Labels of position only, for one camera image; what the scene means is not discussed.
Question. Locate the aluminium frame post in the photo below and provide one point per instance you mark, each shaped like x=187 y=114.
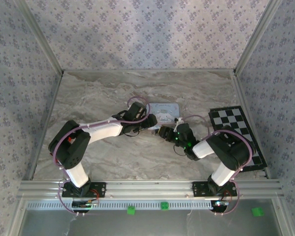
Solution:
x=256 y=37

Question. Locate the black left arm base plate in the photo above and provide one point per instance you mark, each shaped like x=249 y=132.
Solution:
x=100 y=189

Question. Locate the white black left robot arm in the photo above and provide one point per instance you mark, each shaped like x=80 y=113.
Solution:
x=71 y=147

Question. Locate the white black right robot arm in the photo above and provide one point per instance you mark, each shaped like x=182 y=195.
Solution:
x=231 y=152

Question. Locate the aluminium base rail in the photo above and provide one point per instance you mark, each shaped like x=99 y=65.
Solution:
x=150 y=189

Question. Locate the green toy brick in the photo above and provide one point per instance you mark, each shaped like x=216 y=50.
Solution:
x=257 y=212
x=131 y=211
x=164 y=206

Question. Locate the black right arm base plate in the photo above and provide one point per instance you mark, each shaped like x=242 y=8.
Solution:
x=199 y=189

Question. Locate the aluminium table side rail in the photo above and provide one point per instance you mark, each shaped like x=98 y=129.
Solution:
x=50 y=110
x=241 y=93

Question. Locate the black white checkerboard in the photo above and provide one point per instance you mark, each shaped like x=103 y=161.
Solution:
x=236 y=118

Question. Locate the blue cartoon dog tin box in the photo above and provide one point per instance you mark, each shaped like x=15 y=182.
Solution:
x=167 y=111

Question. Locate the aluminium table back rail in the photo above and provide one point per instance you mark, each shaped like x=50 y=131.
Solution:
x=147 y=70

